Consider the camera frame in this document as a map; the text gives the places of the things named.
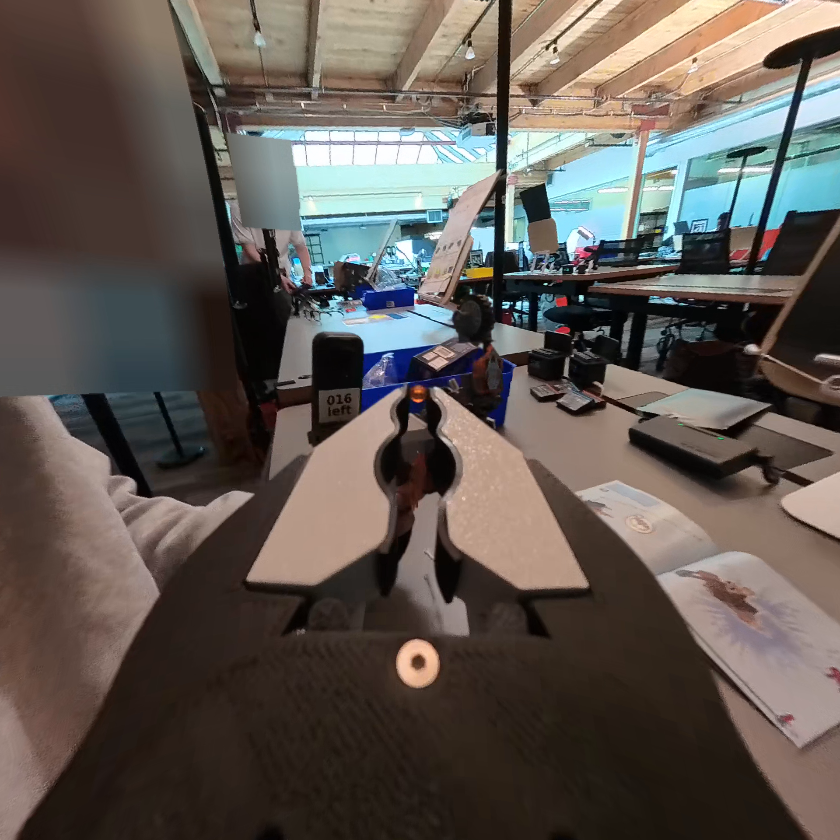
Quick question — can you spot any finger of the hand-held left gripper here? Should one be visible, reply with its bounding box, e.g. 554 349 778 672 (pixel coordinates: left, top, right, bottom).
392 489 418 559

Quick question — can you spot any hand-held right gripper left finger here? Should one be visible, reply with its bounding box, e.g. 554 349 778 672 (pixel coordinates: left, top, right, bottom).
244 385 410 621

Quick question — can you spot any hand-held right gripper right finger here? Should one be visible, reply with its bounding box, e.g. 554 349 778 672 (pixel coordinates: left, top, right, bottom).
427 386 592 624

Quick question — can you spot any lego motorcycle model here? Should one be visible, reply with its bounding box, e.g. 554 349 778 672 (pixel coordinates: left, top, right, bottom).
392 295 508 519

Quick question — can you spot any lego instruction booklet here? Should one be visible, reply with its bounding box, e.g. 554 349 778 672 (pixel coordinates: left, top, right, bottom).
576 479 840 750

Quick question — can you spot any person's left forearm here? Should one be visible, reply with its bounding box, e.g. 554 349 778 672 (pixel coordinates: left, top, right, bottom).
108 472 258 595

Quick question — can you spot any blue plastic bin white tag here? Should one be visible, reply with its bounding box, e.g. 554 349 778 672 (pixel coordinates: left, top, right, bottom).
354 283 416 311
360 351 517 429

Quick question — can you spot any dark cardboard box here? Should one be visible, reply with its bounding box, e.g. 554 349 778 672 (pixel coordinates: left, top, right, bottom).
408 340 480 385

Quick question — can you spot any wooden pillar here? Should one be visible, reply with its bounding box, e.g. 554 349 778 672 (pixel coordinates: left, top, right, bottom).
197 390 260 463

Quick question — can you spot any black charger box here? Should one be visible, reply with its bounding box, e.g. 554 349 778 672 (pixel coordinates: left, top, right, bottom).
628 415 783 485

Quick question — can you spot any black office chair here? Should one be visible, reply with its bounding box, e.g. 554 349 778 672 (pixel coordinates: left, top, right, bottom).
543 303 614 345
761 209 840 278
676 231 732 275
594 236 647 269

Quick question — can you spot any long black pole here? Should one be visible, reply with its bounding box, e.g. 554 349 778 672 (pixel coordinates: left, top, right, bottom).
495 0 514 322

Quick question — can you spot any wooden desk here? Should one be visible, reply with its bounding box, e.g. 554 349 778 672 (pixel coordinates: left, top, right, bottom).
587 274 805 368
504 262 680 329

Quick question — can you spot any person's grey hoodie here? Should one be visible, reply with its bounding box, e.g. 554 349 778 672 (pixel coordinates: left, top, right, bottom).
0 394 165 840

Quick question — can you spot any black desk mat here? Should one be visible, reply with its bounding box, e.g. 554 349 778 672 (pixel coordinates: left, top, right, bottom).
748 427 840 485

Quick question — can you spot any white metal stand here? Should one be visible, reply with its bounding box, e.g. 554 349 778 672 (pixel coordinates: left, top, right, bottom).
745 341 840 542

